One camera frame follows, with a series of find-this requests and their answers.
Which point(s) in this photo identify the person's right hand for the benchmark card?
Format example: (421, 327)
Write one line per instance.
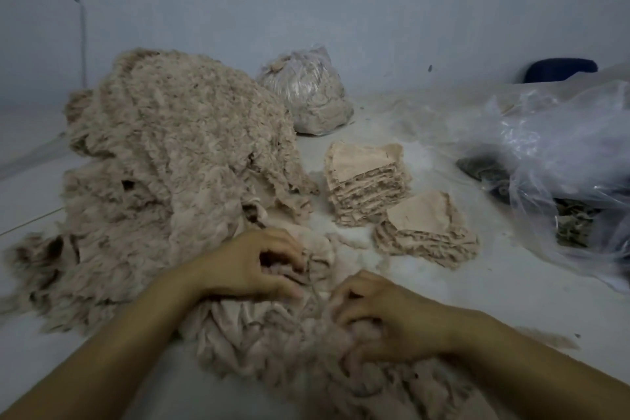
(399, 318)

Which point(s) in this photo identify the person's left hand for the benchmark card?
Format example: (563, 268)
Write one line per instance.
(251, 267)

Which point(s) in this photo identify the beige scrap strips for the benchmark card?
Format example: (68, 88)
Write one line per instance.
(285, 346)

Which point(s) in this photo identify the large pile beige fabric scraps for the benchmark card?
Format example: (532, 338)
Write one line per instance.
(167, 169)

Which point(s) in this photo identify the stack of sorted beige pieces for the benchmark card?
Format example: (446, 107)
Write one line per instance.
(366, 178)

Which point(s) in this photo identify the person's left forearm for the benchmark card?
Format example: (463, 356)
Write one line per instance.
(98, 361)

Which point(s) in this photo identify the person's right forearm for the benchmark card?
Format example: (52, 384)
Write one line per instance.
(546, 365)

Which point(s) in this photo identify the clear bag of beige scraps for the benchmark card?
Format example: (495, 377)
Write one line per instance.
(307, 88)

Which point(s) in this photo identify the large clear plastic bag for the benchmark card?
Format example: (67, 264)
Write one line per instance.
(571, 154)

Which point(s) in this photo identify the blue chair back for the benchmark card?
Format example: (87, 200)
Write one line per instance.
(559, 70)

